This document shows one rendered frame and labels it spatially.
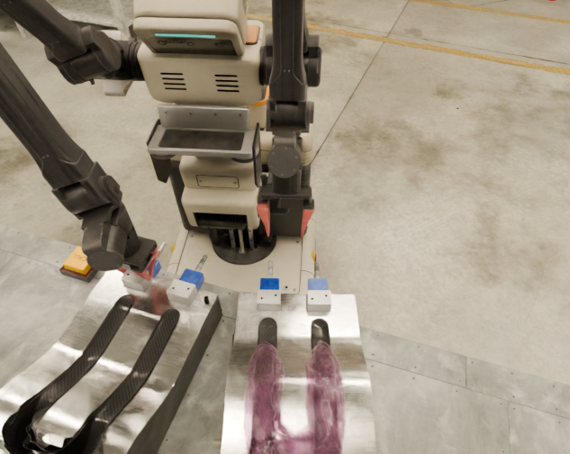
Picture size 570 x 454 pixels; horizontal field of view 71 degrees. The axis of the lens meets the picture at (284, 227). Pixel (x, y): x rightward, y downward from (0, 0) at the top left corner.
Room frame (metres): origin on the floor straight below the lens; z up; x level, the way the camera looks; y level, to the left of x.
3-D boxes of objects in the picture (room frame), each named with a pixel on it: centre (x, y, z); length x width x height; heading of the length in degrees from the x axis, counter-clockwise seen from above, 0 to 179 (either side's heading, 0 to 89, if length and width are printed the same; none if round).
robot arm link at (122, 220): (0.49, 0.31, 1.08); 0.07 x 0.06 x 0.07; 8
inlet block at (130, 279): (0.54, 0.30, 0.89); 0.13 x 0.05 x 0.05; 162
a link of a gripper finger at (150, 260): (0.50, 0.30, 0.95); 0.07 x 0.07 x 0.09; 72
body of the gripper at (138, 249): (0.50, 0.32, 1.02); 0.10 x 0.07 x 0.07; 72
